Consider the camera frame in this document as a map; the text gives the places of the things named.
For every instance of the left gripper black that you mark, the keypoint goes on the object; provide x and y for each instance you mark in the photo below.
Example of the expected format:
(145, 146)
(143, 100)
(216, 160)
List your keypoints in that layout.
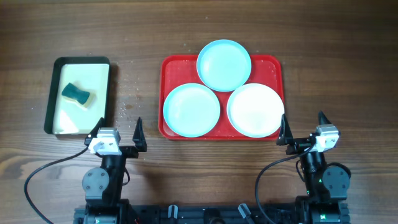
(131, 152)

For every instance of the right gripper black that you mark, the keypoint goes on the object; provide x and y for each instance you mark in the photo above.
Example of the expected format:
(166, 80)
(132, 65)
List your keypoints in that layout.
(285, 137)

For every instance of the white plate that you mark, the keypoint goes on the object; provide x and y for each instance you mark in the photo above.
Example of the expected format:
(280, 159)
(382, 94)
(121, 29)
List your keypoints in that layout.
(255, 110)

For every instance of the green yellow sponge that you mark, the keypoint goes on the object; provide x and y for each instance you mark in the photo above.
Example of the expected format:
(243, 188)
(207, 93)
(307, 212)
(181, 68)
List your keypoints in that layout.
(80, 97)

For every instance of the light blue plate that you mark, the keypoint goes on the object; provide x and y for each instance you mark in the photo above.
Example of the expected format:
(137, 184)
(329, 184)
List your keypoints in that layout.
(224, 65)
(191, 110)

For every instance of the light blue plate top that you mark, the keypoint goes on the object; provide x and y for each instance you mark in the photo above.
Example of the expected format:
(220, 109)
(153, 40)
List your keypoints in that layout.
(224, 65)

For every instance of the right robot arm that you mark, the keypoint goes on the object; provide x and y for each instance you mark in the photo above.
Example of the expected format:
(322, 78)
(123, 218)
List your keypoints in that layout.
(326, 183)

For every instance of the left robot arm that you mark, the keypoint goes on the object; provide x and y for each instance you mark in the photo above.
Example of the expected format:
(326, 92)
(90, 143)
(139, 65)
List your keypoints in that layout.
(103, 185)

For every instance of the black tray with soapy water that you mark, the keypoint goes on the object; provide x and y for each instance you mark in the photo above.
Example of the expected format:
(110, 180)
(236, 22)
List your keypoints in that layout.
(87, 73)

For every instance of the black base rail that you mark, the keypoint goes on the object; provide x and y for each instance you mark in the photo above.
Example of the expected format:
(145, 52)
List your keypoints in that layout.
(277, 213)

